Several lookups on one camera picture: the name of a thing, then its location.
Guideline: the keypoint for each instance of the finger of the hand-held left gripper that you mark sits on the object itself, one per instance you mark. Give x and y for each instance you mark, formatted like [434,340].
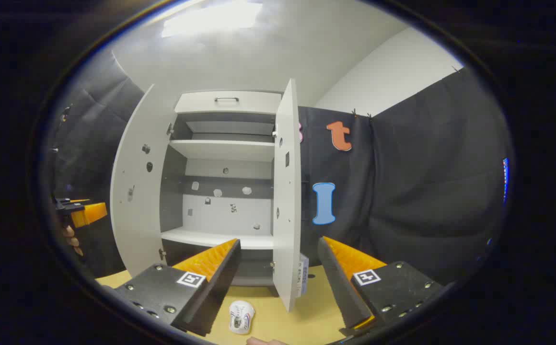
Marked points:
[88,214]

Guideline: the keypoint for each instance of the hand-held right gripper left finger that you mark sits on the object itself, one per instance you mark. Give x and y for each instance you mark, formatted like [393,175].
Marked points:
[215,292]

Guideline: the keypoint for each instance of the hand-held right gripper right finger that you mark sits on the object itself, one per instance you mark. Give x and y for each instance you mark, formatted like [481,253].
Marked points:
[342,292]

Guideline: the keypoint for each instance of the white canvas shoe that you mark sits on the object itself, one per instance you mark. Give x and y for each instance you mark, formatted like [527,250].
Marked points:
[242,316]

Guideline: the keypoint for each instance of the white shoe cabinet door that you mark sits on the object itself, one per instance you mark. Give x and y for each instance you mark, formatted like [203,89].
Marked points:
[136,215]
[285,215]

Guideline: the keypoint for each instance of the white shoe cabinet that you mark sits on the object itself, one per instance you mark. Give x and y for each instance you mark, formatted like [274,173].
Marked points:
[225,218]

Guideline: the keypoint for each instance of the white cabinet shelf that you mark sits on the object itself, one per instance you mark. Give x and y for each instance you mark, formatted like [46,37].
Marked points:
[211,238]
[220,149]

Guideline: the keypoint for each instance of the blue white cardboard box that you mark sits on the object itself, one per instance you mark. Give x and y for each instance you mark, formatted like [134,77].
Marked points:
[304,275]

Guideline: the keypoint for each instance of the black backdrop cloth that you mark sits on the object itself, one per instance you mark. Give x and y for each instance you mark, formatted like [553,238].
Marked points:
[426,191]

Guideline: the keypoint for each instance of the ceiling light panel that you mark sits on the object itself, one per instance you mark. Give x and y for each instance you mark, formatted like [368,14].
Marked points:
[211,19]

